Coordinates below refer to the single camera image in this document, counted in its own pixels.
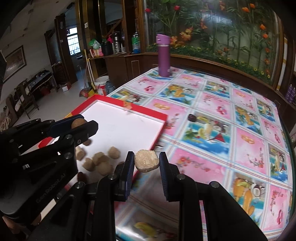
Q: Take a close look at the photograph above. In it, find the brown longan fruit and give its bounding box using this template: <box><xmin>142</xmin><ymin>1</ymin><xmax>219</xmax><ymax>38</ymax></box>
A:
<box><xmin>71</xmin><ymin>118</ymin><xmax>87</xmax><ymax>129</ymax></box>

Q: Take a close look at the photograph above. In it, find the beige round pastry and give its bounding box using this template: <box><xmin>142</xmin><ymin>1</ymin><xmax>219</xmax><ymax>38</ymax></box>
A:
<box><xmin>134</xmin><ymin>150</ymin><xmax>159</xmax><ymax>173</ymax></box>

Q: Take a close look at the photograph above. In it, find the person left hand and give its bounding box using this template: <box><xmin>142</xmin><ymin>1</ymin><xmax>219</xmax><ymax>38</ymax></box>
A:
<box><xmin>2</xmin><ymin>214</ymin><xmax>42</xmax><ymax>234</ymax></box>

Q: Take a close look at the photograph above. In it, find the red white gift box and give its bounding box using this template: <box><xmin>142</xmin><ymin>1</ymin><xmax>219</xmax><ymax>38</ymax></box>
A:
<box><xmin>38</xmin><ymin>94</ymin><xmax>168</xmax><ymax>186</ymax></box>

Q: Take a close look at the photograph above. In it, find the colourful fruit print tablecloth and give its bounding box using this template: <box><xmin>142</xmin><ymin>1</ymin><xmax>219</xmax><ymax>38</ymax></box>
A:
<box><xmin>110</xmin><ymin>67</ymin><xmax>295</xmax><ymax>240</ymax></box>

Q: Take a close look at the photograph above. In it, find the white plastic bucket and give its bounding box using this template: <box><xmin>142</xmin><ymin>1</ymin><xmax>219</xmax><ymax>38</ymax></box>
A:
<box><xmin>94</xmin><ymin>75</ymin><xmax>109</xmax><ymax>96</ymax></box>

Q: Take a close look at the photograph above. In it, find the green soda bottle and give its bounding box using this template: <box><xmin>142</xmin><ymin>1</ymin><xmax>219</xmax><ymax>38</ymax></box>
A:
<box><xmin>132</xmin><ymin>32</ymin><xmax>140</xmax><ymax>54</ymax></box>

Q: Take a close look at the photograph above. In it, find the purple thermos bottle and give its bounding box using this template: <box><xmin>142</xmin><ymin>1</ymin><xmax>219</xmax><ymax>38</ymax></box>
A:
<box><xmin>156</xmin><ymin>34</ymin><xmax>170</xmax><ymax>77</ymax></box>

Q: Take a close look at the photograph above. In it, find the flower mural glass panel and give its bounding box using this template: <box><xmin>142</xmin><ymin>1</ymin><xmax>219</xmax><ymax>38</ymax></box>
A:
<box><xmin>144</xmin><ymin>0</ymin><xmax>280</xmax><ymax>84</ymax></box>

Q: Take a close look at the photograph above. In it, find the framed wall painting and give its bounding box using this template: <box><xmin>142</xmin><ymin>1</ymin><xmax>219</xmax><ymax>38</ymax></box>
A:
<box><xmin>4</xmin><ymin>45</ymin><xmax>27</xmax><ymax>83</ymax></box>

